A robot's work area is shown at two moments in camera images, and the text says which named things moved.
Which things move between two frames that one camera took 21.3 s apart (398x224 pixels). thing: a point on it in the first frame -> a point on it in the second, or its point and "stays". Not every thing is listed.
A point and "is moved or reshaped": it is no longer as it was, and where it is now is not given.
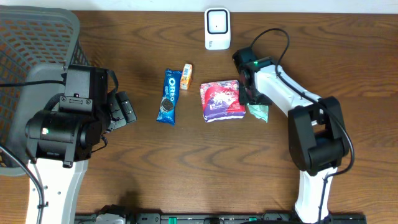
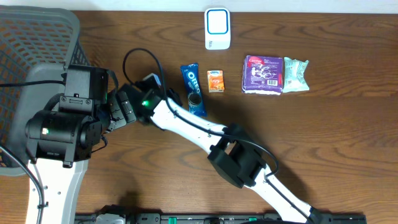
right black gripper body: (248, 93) -> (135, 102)
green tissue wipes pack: (260, 111) -> (294, 75)
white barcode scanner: (217, 30) stays
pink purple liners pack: (220, 101) is moved or reshaped
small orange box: (186, 76) -> (216, 80)
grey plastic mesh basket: (36, 43) stays
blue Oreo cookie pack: (168, 107) is moved or reshaped
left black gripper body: (125, 106) stays
